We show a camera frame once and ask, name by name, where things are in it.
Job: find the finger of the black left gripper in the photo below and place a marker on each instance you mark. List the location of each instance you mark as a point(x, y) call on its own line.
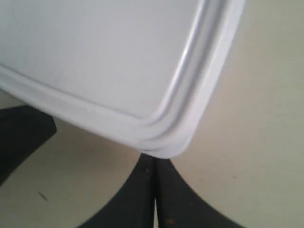
point(23, 129)

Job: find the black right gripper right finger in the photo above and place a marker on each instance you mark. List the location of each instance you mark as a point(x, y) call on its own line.
point(179, 206)

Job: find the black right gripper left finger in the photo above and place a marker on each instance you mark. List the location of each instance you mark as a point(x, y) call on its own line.
point(133, 205)

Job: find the white lidded plastic container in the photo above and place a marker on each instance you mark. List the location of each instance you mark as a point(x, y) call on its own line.
point(137, 72)

